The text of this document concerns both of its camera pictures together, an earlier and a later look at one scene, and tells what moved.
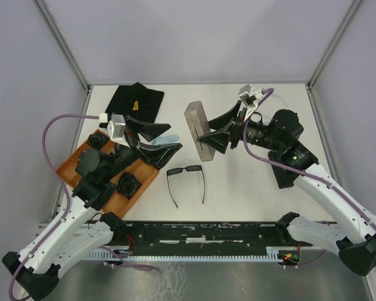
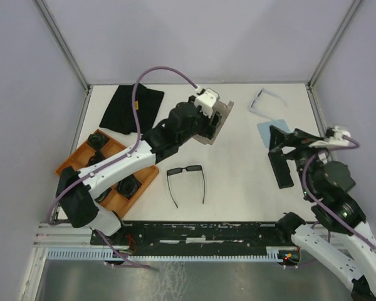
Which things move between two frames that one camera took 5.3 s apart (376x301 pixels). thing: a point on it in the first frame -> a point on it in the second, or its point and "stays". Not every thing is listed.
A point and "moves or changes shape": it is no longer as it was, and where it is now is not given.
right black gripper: (219, 140) -> (299, 138)
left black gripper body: (125, 157) -> (201, 125)
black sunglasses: (189, 168) stays
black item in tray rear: (96, 140) stays
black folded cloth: (136, 101) stays
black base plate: (204, 235) stays
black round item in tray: (127, 185) stays
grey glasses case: (197, 123) moves or changes shape
